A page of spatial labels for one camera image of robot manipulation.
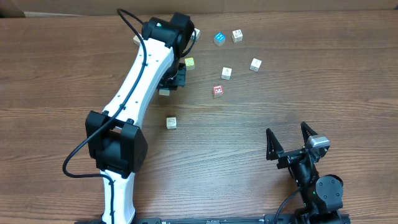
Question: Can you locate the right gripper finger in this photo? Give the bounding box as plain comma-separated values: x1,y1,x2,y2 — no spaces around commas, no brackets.
266,128,284,161
300,121,318,146

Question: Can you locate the blue X block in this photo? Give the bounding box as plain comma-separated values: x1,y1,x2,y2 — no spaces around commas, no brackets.
159,89,170,96

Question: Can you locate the plain wooden block front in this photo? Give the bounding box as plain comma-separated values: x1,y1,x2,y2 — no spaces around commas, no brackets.
166,117,177,129

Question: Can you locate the plain wooden block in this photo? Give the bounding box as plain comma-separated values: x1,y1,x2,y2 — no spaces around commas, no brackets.
133,35,141,46
249,58,262,72
166,117,177,129

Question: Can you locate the wooden letter A block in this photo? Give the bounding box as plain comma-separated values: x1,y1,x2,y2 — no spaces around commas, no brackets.
221,67,232,80

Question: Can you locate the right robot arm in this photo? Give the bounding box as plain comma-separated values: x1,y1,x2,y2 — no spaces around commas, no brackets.
264,122,351,224

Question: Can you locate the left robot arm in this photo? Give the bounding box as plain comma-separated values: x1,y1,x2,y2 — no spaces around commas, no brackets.
85,12,195,223

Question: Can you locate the yellow top block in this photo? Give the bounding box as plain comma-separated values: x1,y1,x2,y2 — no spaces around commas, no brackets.
185,57,195,70

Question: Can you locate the red number 3 block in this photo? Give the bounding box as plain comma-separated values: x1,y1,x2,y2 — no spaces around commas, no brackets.
213,85,224,98

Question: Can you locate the wooden block teal side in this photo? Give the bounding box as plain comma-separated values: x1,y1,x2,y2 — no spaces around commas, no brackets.
191,28,200,41

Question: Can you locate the plain wooden block far-left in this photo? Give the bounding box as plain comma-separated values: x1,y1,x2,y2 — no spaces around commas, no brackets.
133,35,141,46

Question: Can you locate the blue top block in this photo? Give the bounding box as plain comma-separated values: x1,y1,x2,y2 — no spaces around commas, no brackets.
214,32,226,47

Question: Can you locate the wooden block far right top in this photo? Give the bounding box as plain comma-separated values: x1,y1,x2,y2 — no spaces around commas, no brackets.
232,29,243,43

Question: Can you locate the cardboard strip at table back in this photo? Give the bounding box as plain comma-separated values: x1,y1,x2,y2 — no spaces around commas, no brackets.
1,0,397,17

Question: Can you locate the plain wooden block right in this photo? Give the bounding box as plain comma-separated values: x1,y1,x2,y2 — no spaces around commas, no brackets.
249,58,262,72

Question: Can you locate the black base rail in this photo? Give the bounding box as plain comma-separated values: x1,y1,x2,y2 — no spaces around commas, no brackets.
74,213,351,224

